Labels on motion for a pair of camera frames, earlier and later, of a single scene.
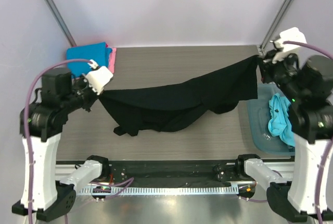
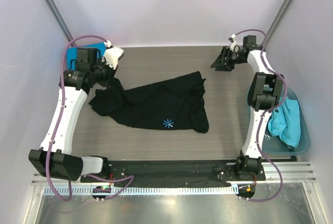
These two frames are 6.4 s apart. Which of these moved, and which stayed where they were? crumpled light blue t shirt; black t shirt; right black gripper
Moved: right black gripper; black t shirt
Stayed: crumpled light blue t shirt
